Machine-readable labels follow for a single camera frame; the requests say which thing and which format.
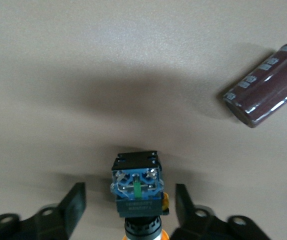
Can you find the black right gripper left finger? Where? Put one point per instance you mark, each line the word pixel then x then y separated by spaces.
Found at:
pixel 66 215

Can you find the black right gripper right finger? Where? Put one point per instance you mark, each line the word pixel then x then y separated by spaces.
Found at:
pixel 191 220

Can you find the yellow push button switch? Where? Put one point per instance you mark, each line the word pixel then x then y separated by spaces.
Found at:
pixel 136 205

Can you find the maroon cylindrical capacitor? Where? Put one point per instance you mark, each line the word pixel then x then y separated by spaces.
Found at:
pixel 266 87

